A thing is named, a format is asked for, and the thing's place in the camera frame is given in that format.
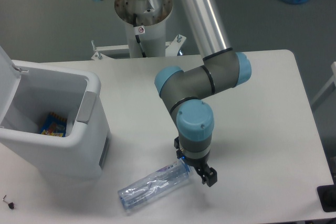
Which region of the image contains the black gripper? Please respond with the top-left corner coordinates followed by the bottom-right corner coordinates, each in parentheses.
top-left (174, 137), bottom-right (217, 187)

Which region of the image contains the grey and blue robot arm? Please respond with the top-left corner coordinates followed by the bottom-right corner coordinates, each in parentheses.
top-left (95, 0), bottom-right (251, 186)

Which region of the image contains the white trash can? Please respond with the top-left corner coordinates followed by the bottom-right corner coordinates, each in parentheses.
top-left (1, 51), bottom-right (110, 179)

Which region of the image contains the clear plastic water bottle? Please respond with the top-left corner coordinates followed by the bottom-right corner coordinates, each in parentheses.
top-left (118, 158), bottom-right (191, 211)

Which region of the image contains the black device at table edge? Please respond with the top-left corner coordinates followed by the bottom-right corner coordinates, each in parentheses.
top-left (317, 185), bottom-right (335, 212)

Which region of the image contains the blue snack wrapper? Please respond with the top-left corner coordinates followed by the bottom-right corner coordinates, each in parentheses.
top-left (39, 112), bottom-right (67, 137)

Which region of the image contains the small black metal key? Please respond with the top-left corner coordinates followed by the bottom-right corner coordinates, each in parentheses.
top-left (2, 195), bottom-right (16, 210)

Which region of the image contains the white frame at right edge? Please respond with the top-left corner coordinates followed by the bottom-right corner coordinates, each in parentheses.
top-left (310, 62), bottom-right (335, 111)

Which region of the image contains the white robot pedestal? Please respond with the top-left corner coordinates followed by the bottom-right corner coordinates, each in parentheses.
top-left (91, 0), bottom-right (186, 60)

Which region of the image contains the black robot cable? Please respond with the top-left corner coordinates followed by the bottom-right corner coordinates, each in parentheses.
top-left (132, 13), bottom-right (147, 58)

